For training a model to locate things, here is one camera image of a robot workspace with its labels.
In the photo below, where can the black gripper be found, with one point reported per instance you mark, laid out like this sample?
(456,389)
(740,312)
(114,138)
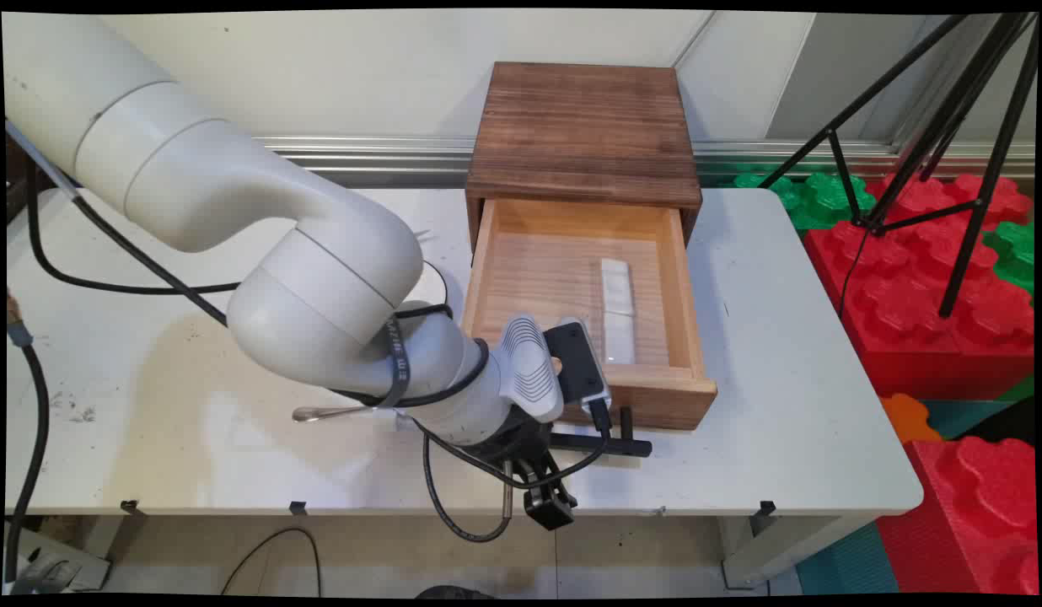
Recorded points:
(512,443)

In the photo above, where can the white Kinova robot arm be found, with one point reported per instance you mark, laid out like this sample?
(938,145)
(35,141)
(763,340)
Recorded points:
(192,177)

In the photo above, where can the long white ceramic cutlery rest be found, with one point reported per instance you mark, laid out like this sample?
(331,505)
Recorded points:
(618,295)

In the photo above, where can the light wooden drawer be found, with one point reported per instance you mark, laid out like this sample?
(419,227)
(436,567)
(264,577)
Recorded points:
(546,270)

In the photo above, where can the white table leg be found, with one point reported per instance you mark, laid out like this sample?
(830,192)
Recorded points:
(782,552)

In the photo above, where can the silver fork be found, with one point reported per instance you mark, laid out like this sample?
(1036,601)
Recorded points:
(327,413)

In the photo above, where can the teal foam mat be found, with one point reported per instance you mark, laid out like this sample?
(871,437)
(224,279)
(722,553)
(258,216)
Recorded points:
(845,565)

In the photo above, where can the orange foam piece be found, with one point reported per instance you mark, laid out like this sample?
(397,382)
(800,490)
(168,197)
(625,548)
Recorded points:
(907,419)

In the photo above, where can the dark wooden cabinet box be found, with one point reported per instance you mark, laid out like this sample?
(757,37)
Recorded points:
(584,126)

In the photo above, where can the green foam block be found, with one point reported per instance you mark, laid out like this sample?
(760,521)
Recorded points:
(1017,253)
(816,198)

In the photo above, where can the large red foam block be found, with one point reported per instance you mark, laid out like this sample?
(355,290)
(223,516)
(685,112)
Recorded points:
(917,295)

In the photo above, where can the black tripod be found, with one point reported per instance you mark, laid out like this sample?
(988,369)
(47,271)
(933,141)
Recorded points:
(976,126)

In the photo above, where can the dark wicker basket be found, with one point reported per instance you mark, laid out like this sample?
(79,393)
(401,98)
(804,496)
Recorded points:
(15,190)

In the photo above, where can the white ribbed camera mount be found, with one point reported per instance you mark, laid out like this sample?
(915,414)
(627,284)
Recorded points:
(529,367)

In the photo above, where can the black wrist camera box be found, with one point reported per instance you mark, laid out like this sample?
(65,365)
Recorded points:
(578,362)

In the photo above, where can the aluminium rail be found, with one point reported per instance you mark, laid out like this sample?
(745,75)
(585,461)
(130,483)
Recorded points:
(361,156)

